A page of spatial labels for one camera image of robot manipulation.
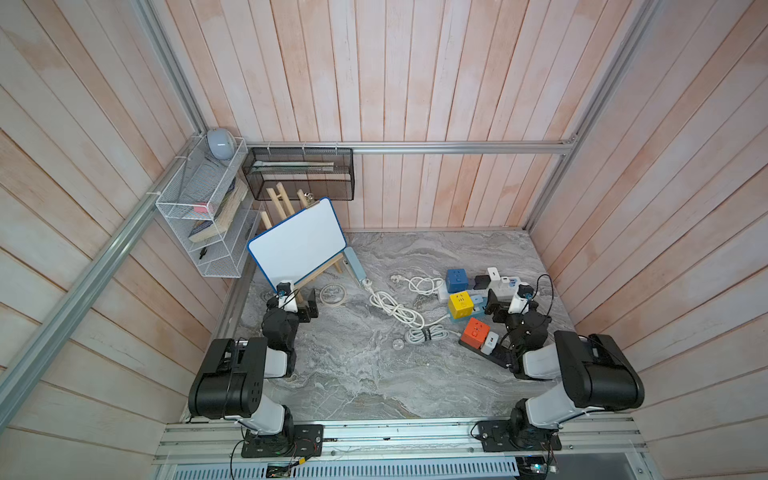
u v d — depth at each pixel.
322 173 0.88
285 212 0.86
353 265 1.02
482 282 0.96
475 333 0.83
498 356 0.86
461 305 0.90
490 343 0.82
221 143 0.81
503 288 1.00
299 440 0.73
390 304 0.98
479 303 0.92
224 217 0.80
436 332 0.89
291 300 0.79
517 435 0.67
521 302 0.78
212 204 0.72
